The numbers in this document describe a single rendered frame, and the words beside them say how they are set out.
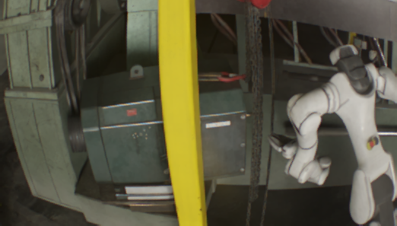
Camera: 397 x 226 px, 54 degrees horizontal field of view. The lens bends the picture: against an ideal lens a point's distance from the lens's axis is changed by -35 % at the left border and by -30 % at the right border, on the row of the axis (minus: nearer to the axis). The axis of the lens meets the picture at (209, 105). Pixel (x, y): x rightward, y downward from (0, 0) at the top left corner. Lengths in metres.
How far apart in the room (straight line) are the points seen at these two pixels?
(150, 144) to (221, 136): 0.30
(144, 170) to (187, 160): 0.55
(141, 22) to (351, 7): 1.20
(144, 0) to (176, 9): 1.12
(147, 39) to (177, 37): 1.17
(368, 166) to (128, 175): 1.25
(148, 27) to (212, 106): 0.69
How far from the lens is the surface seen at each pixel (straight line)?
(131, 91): 2.27
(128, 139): 2.28
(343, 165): 2.97
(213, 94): 2.28
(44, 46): 2.45
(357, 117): 1.63
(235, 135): 2.32
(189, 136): 1.79
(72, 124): 2.47
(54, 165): 2.80
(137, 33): 2.80
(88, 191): 2.66
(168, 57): 1.67
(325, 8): 2.54
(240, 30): 2.63
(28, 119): 2.71
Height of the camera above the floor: 1.95
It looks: 30 degrees down
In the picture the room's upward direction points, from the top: 2 degrees counter-clockwise
